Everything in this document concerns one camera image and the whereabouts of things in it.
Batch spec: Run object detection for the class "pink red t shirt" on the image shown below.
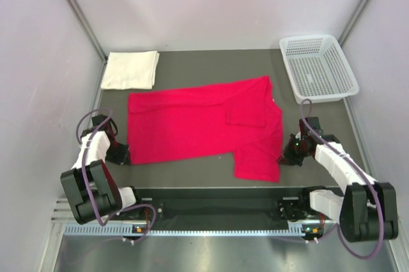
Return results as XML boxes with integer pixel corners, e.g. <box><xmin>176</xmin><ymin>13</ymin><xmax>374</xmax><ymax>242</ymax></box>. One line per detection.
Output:
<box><xmin>127</xmin><ymin>76</ymin><xmax>284</xmax><ymax>183</ymax></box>

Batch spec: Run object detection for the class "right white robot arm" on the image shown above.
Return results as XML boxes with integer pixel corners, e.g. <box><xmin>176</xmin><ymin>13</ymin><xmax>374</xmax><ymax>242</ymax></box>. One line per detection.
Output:
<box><xmin>278</xmin><ymin>117</ymin><xmax>399</xmax><ymax>243</ymax></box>

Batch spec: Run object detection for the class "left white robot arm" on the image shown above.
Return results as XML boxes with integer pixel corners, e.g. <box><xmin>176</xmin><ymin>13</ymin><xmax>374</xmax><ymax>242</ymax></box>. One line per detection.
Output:
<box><xmin>60</xmin><ymin>114</ymin><xmax>145</xmax><ymax>225</ymax></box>

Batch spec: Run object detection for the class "white perforated plastic basket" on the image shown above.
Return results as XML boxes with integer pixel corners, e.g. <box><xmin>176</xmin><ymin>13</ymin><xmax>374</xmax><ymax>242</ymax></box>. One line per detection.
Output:
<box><xmin>279</xmin><ymin>34</ymin><xmax>359</xmax><ymax>104</ymax></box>

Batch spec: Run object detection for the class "folded cream white t shirt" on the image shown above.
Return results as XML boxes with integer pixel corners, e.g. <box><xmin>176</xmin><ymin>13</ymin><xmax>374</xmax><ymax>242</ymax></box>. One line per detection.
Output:
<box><xmin>100</xmin><ymin>50</ymin><xmax>160</xmax><ymax>90</ymax></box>

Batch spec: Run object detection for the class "slotted grey cable duct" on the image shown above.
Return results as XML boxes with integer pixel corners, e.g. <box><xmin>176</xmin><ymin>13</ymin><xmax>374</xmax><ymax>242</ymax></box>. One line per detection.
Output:
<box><xmin>64</xmin><ymin>223</ymin><xmax>323</xmax><ymax>237</ymax></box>

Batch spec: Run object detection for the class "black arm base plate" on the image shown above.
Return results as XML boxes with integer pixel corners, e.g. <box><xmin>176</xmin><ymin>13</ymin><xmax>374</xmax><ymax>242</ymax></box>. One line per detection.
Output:
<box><xmin>138</xmin><ymin>187</ymin><xmax>316</xmax><ymax>222</ymax></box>

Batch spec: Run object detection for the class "left aluminium frame post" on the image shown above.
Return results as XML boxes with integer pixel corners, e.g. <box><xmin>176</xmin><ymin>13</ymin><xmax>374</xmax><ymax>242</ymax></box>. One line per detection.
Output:
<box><xmin>66</xmin><ymin>0</ymin><xmax>107</xmax><ymax>63</ymax></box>

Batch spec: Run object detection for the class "aluminium frame post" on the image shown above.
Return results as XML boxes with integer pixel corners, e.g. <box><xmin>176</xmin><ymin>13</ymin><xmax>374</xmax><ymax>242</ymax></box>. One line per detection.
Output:
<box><xmin>66</xmin><ymin>0</ymin><xmax>107</xmax><ymax>63</ymax></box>
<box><xmin>338</xmin><ymin>0</ymin><xmax>370</xmax><ymax>47</ymax></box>

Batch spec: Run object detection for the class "right aluminium frame post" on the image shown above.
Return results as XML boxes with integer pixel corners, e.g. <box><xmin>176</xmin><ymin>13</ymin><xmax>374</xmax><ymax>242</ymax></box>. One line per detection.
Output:
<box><xmin>338</xmin><ymin>0</ymin><xmax>370</xmax><ymax>47</ymax></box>

